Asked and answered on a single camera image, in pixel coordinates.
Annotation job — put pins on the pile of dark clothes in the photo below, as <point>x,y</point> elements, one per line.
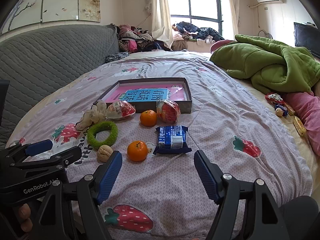
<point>197,31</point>

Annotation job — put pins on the cream curtain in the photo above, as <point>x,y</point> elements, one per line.
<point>231,12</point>
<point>160,17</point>

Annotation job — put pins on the small doll toy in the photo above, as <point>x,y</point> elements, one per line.
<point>273,98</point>

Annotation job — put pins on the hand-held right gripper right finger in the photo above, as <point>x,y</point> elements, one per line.
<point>205,176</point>

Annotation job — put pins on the beige hair scrunchie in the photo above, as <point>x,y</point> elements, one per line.
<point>90,118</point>

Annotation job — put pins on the walnut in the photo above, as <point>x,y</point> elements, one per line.
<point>105,153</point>

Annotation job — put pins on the red snack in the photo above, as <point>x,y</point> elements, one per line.
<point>122,110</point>
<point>170,112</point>

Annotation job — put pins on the orange mandarin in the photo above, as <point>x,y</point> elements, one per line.
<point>148,117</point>
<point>137,150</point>

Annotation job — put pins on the person's left hand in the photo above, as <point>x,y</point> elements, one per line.
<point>23,217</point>

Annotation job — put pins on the pink blanket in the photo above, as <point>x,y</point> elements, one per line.
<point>307,112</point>

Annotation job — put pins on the green blanket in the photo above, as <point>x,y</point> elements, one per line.
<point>270,67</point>

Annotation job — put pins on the black television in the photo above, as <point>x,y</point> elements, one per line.
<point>306,38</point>

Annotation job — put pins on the pink and blue book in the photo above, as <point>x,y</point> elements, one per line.
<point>145,95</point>

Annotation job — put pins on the pink pillow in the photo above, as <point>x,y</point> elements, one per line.
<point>221,45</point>

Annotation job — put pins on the window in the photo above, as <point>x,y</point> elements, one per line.
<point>200,2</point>

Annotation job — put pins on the dark patterned cloth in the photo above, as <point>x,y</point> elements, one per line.
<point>116,57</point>

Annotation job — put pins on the blue candy wrapper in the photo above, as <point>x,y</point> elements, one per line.
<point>281,109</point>

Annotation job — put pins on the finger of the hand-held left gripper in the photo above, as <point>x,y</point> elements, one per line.
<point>67,153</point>
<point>40,147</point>

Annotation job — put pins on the flower wall painting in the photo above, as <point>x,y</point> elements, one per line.
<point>62,0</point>

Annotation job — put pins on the grey quilted headboard cover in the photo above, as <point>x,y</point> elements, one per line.
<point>50,55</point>

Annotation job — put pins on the grey cardboard box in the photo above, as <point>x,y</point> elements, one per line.
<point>186,105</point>

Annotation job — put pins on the strawberry print bed sheet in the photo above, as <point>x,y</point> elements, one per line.
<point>225,130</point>

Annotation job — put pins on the blue snack packet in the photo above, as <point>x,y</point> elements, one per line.
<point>172,137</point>

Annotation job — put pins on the yellow snack packet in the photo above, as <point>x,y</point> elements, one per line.
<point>298,126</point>

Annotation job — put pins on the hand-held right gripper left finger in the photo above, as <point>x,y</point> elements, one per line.
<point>110,176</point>

